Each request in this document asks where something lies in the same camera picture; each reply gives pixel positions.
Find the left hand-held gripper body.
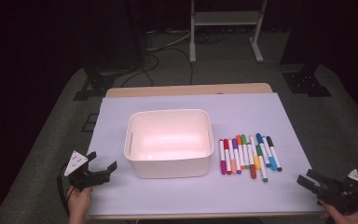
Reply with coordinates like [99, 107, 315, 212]
[63, 150, 111, 192]

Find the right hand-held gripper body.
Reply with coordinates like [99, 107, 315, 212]
[316, 168, 358, 216]

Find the yellow marker pen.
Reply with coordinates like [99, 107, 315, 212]
[249, 134, 261, 171]

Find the brown marker pen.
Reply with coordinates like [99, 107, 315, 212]
[246, 142, 257, 180]

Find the white plastic storage bin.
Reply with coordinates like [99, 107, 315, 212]
[123, 108, 215, 180]

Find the black marker pen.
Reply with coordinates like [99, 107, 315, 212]
[266, 135, 283, 173]

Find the dark green marker pen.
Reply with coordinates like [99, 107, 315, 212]
[255, 144, 269, 183]

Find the dark blue marker pen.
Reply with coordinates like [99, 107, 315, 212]
[255, 133, 272, 169]

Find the peach marker pen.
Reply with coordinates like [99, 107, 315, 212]
[227, 138, 238, 175]

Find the light green marker pen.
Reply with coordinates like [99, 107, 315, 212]
[241, 133, 251, 170]

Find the orange marker pen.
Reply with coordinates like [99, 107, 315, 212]
[236, 134, 246, 171]

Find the person's right hand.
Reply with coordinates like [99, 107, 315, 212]
[319, 201, 358, 224]

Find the person's left hand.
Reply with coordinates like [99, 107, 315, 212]
[66, 186, 93, 224]

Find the pale lavender table mat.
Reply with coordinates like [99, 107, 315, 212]
[88, 92, 324, 217]

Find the black stand base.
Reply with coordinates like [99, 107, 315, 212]
[281, 62, 333, 98]
[72, 66, 117, 102]

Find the magenta marker pen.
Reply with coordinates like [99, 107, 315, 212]
[218, 138, 227, 175]

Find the red marker pen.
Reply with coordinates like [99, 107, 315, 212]
[223, 138, 233, 175]

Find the light wooden table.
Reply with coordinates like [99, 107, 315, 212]
[87, 82, 325, 220]

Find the white metal stand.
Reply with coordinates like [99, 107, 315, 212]
[188, 0, 269, 64]

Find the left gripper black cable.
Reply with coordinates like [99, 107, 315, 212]
[56, 161, 76, 216]

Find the black floor hatch frame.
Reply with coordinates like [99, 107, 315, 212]
[81, 113, 100, 133]

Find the black floor cable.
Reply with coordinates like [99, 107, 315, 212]
[120, 52, 160, 89]
[164, 46, 195, 86]

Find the white floor cable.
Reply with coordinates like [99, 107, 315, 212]
[145, 31, 194, 52]

